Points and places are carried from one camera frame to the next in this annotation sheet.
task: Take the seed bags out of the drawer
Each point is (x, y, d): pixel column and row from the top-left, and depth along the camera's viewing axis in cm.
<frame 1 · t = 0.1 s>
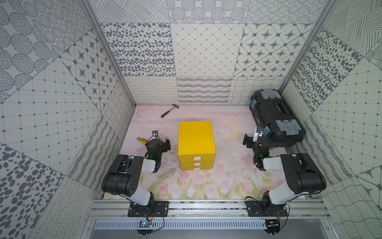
left hand: (159, 138, 94), fingers open
right hand: (254, 136, 95), fingers open
yellow plastic drawer cabinet: (196, 149, 73), point 23 cm above the table
black plastic toolbox: (278, 121, 90), point 19 cm above the table
hammer with black handle: (164, 114, 117), on the table

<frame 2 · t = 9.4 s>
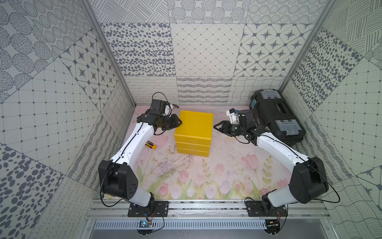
left hand: (179, 120, 82), fingers open
right hand: (216, 129, 83), fingers open
yellow plastic drawer cabinet: (193, 136, 78), point 23 cm above the table
the other named things where they were.

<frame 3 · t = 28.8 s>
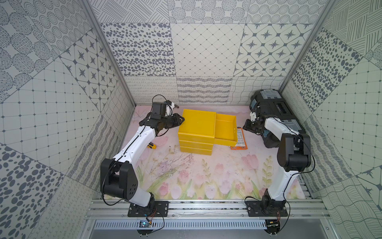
left hand: (182, 117, 83), fingers closed
right hand: (246, 129, 98), fingers open
yellow top drawer: (226, 130, 87), point 17 cm above the table
orange white seed bag: (241, 144, 100), on the table
the other named things where they were.

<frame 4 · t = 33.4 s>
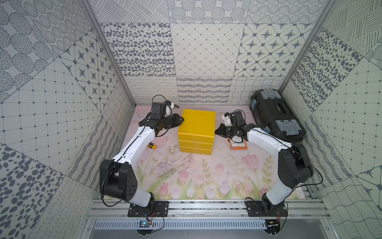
left hand: (182, 117, 83), fingers closed
right hand: (215, 133, 90), fingers closed
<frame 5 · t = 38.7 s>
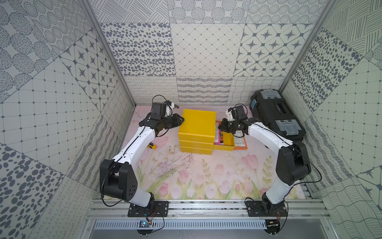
left hand: (182, 117, 83), fingers closed
right hand: (219, 128, 90), fingers closed
yellow middle drawer: (229, 140, 92), point 10 cm above the table
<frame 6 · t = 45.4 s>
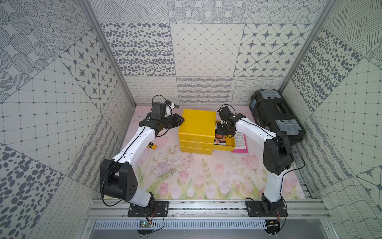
left hand: (182, 117, 83), fingers closed
right hand: (221, 132, 94), fingers open
dark orange fruit seed bag: (220, 137, 95), point 8 cm above the table
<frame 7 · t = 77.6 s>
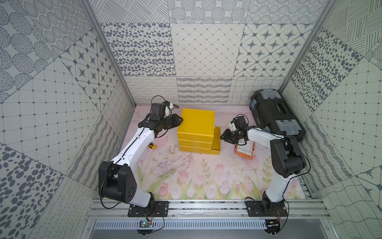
left hand: (181, 117, 83), fingers closed
right hand: (222, 139, 96), fingers open
yellow bottom drawer: (217, 149, 92), point 6 cm above the table
orange white label seed bag: (246, 151, 95), point 3 cm above the table
